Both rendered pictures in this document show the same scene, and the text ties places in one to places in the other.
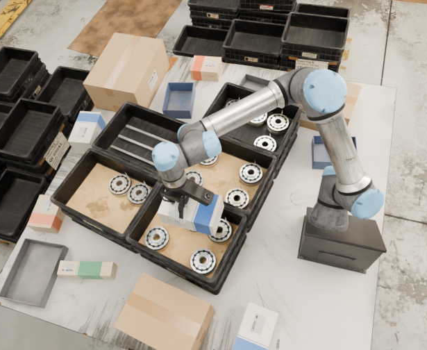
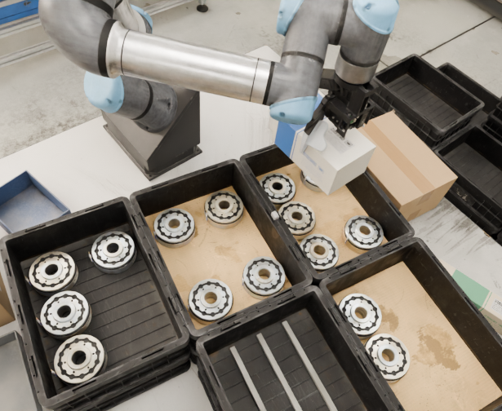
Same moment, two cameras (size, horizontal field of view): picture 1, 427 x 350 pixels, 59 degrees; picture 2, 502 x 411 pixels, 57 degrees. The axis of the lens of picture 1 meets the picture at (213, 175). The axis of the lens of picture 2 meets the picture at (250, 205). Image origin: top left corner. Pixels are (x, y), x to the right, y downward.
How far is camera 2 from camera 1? 1.40 m
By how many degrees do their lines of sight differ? 64
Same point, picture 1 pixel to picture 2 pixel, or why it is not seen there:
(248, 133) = (110, 299)
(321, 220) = (167, 91)
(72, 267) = (495, 306)
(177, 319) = (381, 142)
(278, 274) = (234, 152)
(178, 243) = (336, 216)
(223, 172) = (206, 263)
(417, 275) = not seen: hidden behind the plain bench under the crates
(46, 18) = not seen: outside the picture
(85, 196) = (457, 388)
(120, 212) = (401, 314)
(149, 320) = (412, 158)
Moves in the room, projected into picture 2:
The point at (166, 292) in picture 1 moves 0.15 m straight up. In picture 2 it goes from (380, 169) to (399, 133)
